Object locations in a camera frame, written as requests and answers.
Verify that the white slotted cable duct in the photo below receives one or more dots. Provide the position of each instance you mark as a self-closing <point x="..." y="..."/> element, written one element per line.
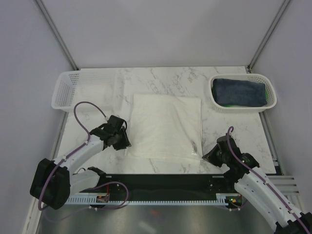
<point x="141" y="197"/>

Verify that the left white plastic basket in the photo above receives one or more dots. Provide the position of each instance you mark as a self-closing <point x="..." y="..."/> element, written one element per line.
<point x="96" y="86"/>

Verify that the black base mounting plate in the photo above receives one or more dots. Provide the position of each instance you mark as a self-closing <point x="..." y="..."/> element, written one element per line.
<point x="171" y="182"/>

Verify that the white towel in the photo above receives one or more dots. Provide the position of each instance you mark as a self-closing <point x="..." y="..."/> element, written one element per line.
<point x="165" y="127"/>

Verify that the right white plastic basket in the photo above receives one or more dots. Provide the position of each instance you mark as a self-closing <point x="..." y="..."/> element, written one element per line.
<point x="272" y="99"/>

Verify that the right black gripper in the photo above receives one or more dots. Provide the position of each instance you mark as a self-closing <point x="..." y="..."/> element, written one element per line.
<point x="209" y="157"/>

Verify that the dark blue towel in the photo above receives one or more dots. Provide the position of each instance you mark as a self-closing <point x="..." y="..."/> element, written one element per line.
<point x="233" y="82"/>

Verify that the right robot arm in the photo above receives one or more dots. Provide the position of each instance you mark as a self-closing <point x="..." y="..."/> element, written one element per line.
<point x="248" y="179"/>

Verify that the aluminium extrusion rail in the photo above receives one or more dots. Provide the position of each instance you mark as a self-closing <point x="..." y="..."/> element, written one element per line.
<point x="285" y="184"/>

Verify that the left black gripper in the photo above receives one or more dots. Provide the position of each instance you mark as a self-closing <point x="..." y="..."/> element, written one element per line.
<point x="125" y="142"/>

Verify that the white plastic basket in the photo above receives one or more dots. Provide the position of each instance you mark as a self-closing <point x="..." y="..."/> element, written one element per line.
<point x="96" y="86"/>
<point x="272" y="99"/>

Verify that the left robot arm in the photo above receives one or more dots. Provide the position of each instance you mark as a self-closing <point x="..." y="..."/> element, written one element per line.
<point x="56" y="180"/>

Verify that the right aluminium frame post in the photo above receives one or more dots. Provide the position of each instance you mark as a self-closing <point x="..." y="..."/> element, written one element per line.
<point x="268" y="34"/>

